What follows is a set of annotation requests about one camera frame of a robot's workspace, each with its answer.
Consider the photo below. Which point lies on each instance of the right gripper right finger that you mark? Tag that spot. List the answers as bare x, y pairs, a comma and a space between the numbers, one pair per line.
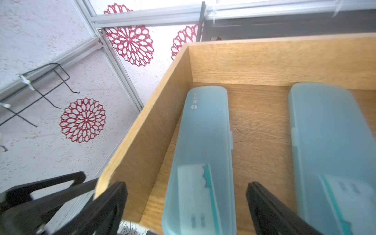
271, 216

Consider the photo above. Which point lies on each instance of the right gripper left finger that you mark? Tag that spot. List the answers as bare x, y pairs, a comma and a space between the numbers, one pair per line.
102, 216

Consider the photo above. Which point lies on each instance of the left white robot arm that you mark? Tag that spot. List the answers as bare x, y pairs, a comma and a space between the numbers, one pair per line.
21, 214

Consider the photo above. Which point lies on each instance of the wooden three-tier shelf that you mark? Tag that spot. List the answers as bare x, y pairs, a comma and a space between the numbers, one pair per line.
258, 75

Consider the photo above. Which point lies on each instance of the black wire wall rack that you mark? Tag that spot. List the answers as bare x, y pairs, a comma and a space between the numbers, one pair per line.
34, 86

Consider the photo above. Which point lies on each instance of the grey wall-mounted metal rack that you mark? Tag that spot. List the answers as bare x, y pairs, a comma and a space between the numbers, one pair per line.
272, 19

